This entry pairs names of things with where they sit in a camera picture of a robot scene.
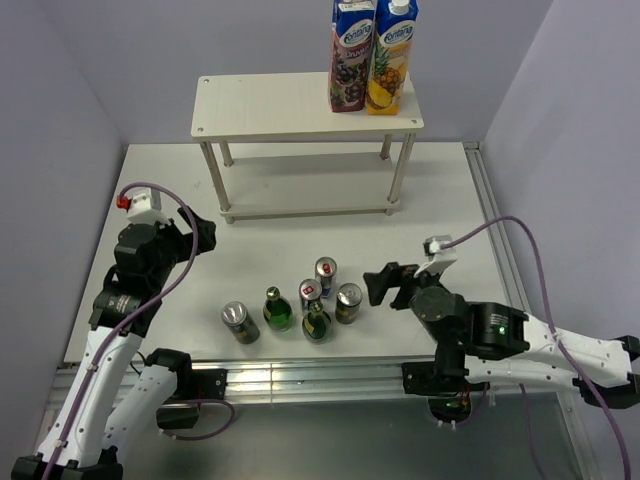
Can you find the dark can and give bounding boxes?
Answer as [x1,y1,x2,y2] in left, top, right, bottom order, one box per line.
[221,301,260,345]
[335,283,363,324]

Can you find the silver blue can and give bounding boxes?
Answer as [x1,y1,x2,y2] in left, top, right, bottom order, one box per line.
[298,278,322,315]
[315,256,337,298]

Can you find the silver blue can front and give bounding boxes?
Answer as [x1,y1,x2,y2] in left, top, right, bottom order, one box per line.
[298,278,322,315]

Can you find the green glass bottle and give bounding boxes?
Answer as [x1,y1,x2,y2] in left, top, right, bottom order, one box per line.
[302,300,332,344]
[263,286,293,332]

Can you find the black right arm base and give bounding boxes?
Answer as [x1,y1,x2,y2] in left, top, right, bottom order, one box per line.
[401,361,490,431]

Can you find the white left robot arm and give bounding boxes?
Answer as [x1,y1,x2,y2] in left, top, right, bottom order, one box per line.
[11,207,216,479]

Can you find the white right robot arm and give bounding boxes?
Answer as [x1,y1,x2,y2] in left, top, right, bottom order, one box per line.
[363,262,639,410]

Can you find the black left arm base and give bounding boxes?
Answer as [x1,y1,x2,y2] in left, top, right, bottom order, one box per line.
[155,368,236,440]

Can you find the white two-tier shelf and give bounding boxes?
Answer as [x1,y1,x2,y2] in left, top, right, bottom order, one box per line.
[191,72,424,224]

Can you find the purple grape juice carton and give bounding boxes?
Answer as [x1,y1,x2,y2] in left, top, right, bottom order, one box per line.
[328,1,375,112]

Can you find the yellow pineapple juice carton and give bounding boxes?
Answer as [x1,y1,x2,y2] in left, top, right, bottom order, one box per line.
[365,0,419,115]

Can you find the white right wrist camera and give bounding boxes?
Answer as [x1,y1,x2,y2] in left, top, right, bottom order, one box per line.
[414,235,458,278]

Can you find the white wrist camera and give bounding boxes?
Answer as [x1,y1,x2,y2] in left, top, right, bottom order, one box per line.
[116,188,169,226]
[414,235,458,278]

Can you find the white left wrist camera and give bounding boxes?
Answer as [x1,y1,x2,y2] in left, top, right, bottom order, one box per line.
[116,188,169,226]

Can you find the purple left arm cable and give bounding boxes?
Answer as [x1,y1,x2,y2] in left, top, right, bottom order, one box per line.
[39,181,202,480]

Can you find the aluminium frame rail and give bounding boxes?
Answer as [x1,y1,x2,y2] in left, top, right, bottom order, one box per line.
[29,142,601,480]

